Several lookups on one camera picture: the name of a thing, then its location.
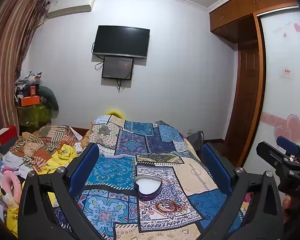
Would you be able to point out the small orange box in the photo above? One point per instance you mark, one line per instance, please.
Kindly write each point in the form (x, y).
(33, 91)

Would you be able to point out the red white door sticker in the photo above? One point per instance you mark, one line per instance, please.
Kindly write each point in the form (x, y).
(287, 73)

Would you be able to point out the purple heart-shaped tin box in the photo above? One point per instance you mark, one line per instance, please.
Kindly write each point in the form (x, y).
(148, 186)

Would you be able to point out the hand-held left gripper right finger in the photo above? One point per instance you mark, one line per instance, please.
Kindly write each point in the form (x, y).
(218, 167)

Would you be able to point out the small black monitor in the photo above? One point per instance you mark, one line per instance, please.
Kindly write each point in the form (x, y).
(117, 67)

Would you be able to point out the orange striped blanket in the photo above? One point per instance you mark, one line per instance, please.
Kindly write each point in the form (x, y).
(47, 140)

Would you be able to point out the black wall television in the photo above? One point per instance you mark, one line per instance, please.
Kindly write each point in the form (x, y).
(121, 41)

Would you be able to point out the grey bag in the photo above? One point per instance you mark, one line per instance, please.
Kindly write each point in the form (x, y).
(196, 140)

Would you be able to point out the yellow cartoon print cloth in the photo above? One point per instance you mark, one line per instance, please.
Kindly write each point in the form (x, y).
(5, 217)

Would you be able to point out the red box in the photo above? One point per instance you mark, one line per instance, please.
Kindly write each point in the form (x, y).
(8, 135)

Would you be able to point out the wooden overhead cabinet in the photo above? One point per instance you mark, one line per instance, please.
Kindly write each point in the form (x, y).
(240, 10)

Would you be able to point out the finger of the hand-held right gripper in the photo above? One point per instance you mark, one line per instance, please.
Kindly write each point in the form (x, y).
(271, 155)
(287, 143)

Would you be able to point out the brown striped curtain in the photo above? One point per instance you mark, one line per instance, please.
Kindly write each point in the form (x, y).
(7, 42)

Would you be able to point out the wooden door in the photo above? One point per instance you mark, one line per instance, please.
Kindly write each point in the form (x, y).
(245, 100)

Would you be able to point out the white air conditioner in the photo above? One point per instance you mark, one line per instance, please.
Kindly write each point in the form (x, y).
(70, 5)

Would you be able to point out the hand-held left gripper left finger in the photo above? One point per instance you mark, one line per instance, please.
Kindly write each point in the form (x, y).
(90, 165)

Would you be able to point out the blue patchwork blanket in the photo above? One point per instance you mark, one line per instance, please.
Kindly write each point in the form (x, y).
(130, 142)

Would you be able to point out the crumpled patterned bags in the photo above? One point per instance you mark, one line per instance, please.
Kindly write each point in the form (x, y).
(28, 78)

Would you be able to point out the flat orange box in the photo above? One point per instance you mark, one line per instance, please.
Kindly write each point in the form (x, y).
(30, 101)

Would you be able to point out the pink plush toy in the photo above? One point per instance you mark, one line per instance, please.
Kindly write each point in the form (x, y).
(11, 182)

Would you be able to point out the white heart-print sliding door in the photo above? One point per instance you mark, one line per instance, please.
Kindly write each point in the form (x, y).
(285, 100)

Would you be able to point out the yellow round object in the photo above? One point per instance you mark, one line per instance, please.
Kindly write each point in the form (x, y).
(115, 113)

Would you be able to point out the green cloth covered stand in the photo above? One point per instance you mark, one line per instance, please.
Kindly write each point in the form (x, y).
(33, 116)

